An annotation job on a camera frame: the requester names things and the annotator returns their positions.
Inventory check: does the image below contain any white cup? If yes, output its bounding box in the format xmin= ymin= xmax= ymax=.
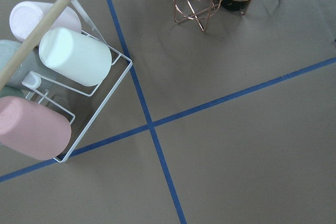
xmin=39 ymin=27 xmax=112 ymax=87

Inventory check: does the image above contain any grey cup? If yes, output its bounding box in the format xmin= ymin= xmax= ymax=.
xmin=1 ymin=40 xmax=57 ymax=90

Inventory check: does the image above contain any rose pink cup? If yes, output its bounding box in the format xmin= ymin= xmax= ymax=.
xmin=1 ymin=96 xmax=71 ymax=161

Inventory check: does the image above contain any light pink cup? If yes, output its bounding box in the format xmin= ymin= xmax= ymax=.
xmin=9 ymin=1 xmax=82 ymax=42

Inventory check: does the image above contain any white wire cup rack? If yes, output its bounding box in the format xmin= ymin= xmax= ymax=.
xmin=22 ymin=0 xmax=133 ymax=163

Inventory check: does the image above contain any wooden rack handle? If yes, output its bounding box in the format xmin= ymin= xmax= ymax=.
xmin=1 ymin=0 xmax=71 ymax=89

